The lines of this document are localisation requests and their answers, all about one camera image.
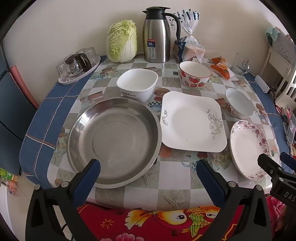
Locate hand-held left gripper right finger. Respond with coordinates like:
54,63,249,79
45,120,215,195
196,159,275,241

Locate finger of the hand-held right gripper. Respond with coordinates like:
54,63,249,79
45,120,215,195
257,153,285,186
279,152,296,174

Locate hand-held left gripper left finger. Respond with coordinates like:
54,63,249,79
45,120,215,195
26,159,101,241

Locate round floral plate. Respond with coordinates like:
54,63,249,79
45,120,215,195
229,119,271,181

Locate stainless steel basin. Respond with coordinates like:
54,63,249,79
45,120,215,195
67,97,162,189

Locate white square plate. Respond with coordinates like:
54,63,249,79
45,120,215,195
160,91,227,153

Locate small floral bowl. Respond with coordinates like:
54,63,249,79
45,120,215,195
225,88,255,117

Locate white square bowl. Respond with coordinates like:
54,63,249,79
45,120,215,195
116,69,159,103

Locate strawberry print bowl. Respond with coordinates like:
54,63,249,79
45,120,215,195
179,61,212,88

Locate smartphone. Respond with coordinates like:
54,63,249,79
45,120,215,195
286,113,296,145

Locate blue plaid tablecloth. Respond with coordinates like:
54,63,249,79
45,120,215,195
19,55,290,189

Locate colourful packets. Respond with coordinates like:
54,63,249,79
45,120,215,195
0,167,19,197

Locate white power strip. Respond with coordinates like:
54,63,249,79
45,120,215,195
254,75,270,94

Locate white chair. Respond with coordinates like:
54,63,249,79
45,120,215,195
260,26,296,109

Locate orange snack packet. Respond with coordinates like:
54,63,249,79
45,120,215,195
211,57,228,66
210,64,235,80

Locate white oval tray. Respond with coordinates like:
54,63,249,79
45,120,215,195
58,56,101,85

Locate bagged bread loaf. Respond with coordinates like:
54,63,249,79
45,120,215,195
173,9,206,64

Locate napa cabbage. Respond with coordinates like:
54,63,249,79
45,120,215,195
106,20,138,62

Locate stainless steel thermos jug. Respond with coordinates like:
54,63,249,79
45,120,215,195
142,6,181,63

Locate glass teapot brown handle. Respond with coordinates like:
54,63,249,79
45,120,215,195
65,53,92,75

